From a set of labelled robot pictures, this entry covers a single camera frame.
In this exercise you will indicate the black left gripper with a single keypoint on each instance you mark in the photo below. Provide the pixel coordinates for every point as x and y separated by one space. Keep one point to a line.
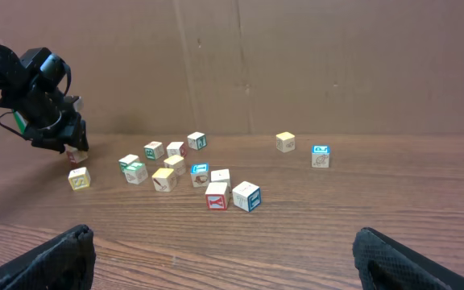
42 100

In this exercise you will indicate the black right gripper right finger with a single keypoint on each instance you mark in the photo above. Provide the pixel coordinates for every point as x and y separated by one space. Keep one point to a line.
385 264

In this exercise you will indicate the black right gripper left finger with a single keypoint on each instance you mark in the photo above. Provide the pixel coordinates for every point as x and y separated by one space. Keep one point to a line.
64 262

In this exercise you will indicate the green top wooden block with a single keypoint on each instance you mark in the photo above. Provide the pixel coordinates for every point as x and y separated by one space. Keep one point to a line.
136 173

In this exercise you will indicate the red K wooden block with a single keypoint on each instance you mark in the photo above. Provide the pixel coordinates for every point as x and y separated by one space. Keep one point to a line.
217 196

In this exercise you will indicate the red letter wooden block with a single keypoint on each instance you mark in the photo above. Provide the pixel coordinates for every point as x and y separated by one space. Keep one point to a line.
76 156

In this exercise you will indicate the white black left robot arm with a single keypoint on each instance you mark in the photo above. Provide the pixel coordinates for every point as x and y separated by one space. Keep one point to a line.
9 67

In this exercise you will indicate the yellow S wooden block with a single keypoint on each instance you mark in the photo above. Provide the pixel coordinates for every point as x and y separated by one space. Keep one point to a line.
79 178

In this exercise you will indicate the green framed wooden block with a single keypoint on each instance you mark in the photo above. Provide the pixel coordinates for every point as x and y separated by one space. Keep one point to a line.
127 160

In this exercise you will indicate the green B wooden block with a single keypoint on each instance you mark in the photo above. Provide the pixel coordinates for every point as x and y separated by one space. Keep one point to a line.
154 150

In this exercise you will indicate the far blue wooden block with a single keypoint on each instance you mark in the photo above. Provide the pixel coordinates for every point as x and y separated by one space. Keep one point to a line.
320 156

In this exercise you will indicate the dark red wooden block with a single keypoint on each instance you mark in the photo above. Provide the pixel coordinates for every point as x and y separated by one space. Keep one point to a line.
176 148

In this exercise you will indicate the yellow top wooden block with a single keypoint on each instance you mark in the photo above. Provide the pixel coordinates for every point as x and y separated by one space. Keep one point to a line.
164 179

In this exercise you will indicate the pale yellow top block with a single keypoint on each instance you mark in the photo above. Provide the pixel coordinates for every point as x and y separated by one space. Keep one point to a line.
177 163

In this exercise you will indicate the teal J wooden block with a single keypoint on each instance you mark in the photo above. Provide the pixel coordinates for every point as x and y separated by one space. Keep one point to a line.
197 140

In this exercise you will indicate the blue T wooden block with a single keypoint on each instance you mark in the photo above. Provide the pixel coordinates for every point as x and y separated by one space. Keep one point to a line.
247 196

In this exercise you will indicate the far yellow wooden block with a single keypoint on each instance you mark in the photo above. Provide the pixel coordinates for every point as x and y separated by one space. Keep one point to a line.
285 142

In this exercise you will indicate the blue top wooden block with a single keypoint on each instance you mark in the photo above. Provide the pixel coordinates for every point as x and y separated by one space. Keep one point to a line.
200 175

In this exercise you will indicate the plain white wooden block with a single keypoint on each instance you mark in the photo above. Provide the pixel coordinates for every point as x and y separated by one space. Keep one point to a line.
222 175

